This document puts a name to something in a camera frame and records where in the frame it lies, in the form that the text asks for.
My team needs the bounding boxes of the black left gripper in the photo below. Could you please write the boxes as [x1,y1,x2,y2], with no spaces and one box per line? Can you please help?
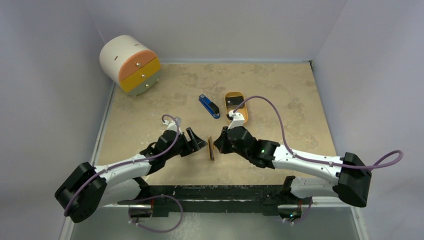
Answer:
[164,127,206,161]

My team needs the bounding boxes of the white round mini drawer chest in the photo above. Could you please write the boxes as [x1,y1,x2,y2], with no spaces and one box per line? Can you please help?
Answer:
[99,35,161,96]

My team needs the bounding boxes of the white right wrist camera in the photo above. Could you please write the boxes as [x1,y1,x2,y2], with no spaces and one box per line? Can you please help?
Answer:
[227,110,245,130]

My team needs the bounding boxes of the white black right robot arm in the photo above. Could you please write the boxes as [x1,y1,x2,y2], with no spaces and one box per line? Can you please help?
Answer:
[213,126,372,208]

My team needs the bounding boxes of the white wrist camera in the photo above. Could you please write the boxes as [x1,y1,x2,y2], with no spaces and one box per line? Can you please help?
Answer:
[162,116,183,133]
[227,110,245,130]

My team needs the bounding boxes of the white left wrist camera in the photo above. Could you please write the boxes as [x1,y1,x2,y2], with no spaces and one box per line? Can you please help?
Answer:
[162,116,183,133]

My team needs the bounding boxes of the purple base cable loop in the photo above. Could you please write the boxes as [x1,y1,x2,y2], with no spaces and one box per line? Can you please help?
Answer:
[128,193,185,234]

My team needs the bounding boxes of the blue black stapler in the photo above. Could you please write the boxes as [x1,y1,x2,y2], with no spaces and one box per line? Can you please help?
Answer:
[198,94,221,119]

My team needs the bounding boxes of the orange oval tray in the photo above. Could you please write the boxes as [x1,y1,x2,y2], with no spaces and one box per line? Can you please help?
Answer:
[224,91,249,123]

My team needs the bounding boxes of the black credit card stack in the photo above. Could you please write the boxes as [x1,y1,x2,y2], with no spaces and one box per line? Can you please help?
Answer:
[225,96,245,110]

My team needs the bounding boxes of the orange leather card holder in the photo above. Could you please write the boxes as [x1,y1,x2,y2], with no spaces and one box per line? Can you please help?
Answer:
[207,135,215,161]

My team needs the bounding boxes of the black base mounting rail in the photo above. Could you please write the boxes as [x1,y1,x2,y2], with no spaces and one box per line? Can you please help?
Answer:
[118,184,310,219]

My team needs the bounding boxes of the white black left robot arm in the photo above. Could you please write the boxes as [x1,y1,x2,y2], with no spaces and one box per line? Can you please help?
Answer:
[54,127,207,223]

